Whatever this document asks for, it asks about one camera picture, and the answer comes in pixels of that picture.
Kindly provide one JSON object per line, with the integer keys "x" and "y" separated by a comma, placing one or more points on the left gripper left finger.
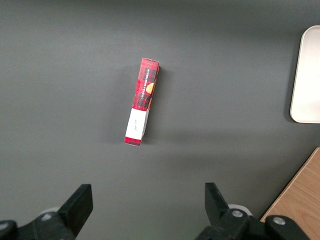
{"x": 72, "y": 212}

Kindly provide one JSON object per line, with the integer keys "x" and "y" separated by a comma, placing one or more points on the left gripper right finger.
{"x": 220, "y": 215}

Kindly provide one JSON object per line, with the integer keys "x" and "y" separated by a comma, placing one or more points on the wooden two-drawer cabinet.
{"x": 300, "y": 192}

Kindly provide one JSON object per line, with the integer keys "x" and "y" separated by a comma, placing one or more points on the red tartan shortbread cookie box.
{"x": 143, "y": 95}

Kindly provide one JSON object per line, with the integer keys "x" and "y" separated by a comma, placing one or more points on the cream plastic serving tray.
{"x": 308, "y": 80}

